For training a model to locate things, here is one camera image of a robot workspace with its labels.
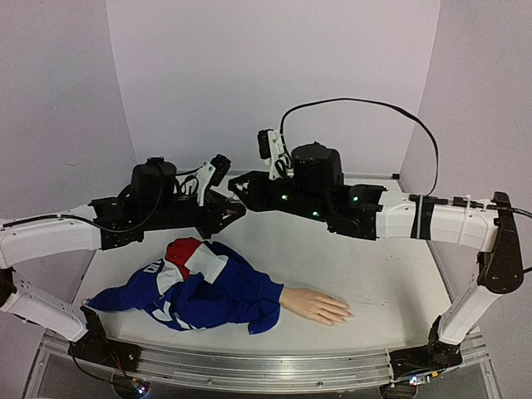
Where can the blue red white jacket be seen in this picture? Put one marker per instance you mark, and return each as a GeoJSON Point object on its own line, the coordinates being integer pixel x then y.
{"type": "Point", "coordinates": [198, 285]}

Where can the aluminium front rail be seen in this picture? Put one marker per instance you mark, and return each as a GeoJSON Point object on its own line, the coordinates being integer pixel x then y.
{"type": "Point", "coordinates": [296, 357]}

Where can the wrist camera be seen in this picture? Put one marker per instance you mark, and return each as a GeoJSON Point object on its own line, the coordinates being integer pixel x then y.
{"type": "Point", "coordinates": [274, 153]}
{"type": "Point", "coordinates": [210, 174]}

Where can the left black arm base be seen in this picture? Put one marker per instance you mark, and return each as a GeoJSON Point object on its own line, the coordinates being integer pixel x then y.
{"type": "Point", "coordinates": [95, 347]}

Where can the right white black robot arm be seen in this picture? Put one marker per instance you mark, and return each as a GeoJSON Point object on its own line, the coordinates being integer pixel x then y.
{"type": "Point", "coordinates": [374, 212]}

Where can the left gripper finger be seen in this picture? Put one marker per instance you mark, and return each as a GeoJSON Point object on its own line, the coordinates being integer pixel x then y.
{"type": "Point", "coordinates": [212, 223]}
{"type": "Point", "coordinates": [218, 203]}

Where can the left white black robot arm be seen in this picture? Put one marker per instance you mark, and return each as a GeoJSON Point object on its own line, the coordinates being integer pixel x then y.
{"type": "Point", "coordinates": [89, 227]}

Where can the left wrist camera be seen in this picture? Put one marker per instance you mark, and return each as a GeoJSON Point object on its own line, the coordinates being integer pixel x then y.
{"type": "Point", "coordinates": [210, 174]}

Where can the mannequin hand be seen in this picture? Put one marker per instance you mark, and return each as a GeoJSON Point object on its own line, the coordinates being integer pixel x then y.
{"type": "Point", "coordinates": [314, 305]}

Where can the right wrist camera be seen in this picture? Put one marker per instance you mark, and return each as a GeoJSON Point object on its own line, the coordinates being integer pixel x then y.
{"type": "Point", "coordinates": [274, 153]}

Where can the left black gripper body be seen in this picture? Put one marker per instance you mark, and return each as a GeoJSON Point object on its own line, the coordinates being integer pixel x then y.
{"type": "Point", "coordinates": [165, 216]}

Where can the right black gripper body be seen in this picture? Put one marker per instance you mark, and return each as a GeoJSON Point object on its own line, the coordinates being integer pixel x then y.
{"type": "Point", "coordinates": [267, 193]}

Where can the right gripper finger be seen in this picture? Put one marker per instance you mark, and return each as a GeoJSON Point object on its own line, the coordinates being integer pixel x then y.
{"type": "Point", "coordinates": [241, 184]}
{"type": "Point", "coordinates": [246, 197]}

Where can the clear nail polish bottle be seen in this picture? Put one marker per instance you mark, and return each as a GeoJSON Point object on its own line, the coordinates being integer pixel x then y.
{"type": "Point", "coordinates": [235, 202]}

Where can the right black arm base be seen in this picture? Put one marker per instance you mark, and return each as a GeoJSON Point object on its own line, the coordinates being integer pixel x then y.
{"type": "Point", "coordinates": [435, 356]}

